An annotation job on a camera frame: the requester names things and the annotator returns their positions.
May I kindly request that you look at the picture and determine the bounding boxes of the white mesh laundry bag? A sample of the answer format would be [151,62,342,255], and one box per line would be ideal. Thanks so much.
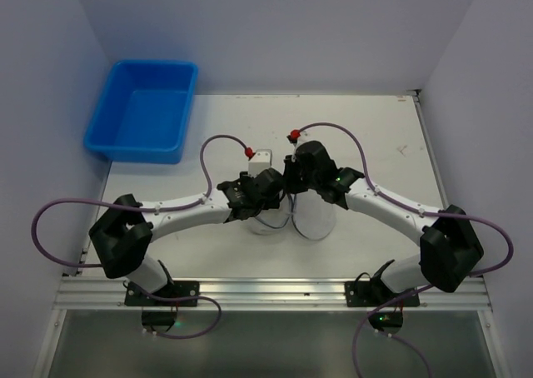
[246,191,336,241]

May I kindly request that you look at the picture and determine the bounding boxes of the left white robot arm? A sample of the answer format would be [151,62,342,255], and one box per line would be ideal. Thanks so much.
[88,167,284,296]

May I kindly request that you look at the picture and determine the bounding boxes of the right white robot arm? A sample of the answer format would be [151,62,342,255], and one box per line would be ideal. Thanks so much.
[284,140,484,302]

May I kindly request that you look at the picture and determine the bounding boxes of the blue plastic bin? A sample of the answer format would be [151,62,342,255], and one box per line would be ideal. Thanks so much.
[83,60,198,165]

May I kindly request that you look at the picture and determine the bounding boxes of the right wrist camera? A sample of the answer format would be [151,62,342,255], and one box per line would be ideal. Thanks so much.
[287,129,312,153]

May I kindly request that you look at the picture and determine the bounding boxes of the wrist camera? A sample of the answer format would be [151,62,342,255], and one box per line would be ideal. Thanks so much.
[247,149,272,177]
[287,129,312,153]

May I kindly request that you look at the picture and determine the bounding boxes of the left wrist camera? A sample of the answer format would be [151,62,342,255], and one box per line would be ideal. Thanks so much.
[247,149,272,177]

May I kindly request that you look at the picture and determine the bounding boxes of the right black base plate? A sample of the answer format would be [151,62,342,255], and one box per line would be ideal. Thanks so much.
[344,273,400,308]

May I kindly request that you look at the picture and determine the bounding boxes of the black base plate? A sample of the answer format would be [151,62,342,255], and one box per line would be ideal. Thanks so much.
[124,280,200,307]
[344,273,400,308]

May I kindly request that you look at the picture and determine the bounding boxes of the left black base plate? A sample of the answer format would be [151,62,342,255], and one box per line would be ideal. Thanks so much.
[124,280,200,307]

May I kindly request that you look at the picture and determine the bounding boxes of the aluminium mounting rail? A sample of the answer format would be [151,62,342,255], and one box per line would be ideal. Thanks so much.
[52,276,491,311]

